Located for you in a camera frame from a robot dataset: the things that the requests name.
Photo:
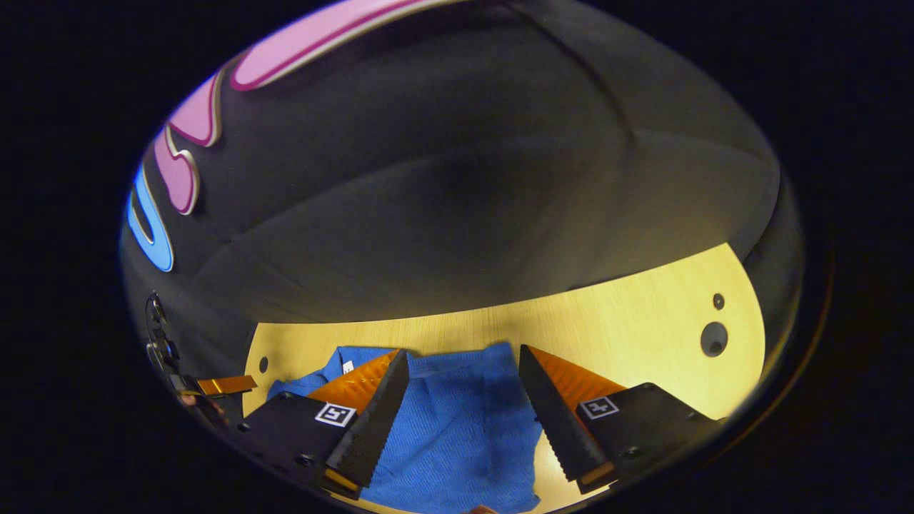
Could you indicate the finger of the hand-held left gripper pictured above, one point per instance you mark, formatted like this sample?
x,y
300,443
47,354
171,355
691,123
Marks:
x,y
228,385

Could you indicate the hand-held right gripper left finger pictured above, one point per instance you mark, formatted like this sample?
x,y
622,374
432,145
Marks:
x,y
378,421

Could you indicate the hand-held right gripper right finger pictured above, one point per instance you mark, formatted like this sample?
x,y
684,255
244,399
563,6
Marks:
x,y
553,421

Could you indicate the blue button-up shirt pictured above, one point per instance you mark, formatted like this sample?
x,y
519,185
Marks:
x,y
457,442

